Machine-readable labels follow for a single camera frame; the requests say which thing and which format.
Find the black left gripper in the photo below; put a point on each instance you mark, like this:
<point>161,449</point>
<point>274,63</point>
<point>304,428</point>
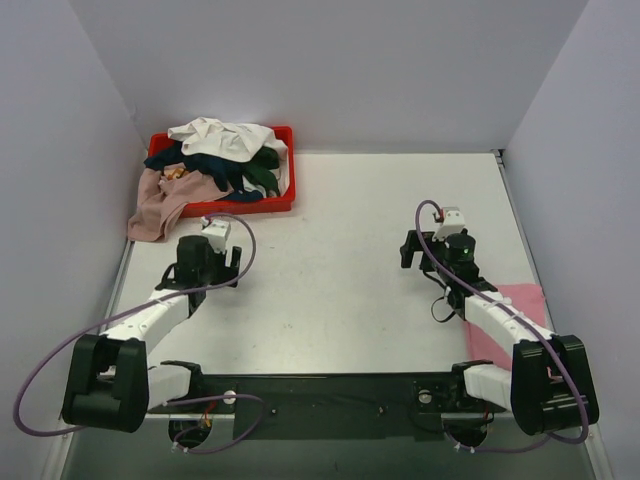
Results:
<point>226,270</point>

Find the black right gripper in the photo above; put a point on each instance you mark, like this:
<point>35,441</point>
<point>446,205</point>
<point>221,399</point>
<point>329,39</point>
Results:
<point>420,248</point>

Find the pink t shirt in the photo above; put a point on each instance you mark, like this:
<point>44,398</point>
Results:
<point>527,298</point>

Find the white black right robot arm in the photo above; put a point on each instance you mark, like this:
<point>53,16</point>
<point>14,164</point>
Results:
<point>545,381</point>

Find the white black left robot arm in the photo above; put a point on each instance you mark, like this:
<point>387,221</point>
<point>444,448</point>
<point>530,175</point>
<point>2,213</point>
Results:
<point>111,384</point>

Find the navy blue t shirt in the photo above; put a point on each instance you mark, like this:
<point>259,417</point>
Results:
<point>227,175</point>

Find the dark green t shirt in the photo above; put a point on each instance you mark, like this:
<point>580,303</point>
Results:
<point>262,171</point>

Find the beige t shirt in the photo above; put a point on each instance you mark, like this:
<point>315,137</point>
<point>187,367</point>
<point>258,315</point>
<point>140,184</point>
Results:
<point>162,197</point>

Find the white t shirt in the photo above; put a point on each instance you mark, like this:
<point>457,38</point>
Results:
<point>237,142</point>

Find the red plastic bin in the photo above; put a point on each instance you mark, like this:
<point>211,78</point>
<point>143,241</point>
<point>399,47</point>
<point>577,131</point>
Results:
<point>271,204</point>

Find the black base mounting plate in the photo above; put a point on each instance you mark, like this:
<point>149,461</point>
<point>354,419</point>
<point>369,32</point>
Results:
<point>424,406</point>

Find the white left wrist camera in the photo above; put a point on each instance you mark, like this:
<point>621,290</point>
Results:
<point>217,233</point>

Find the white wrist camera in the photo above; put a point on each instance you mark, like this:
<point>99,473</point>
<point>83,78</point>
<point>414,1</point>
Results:
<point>449,220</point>
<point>217,233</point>

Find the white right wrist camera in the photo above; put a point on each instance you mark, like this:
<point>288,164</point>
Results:
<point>449,220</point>

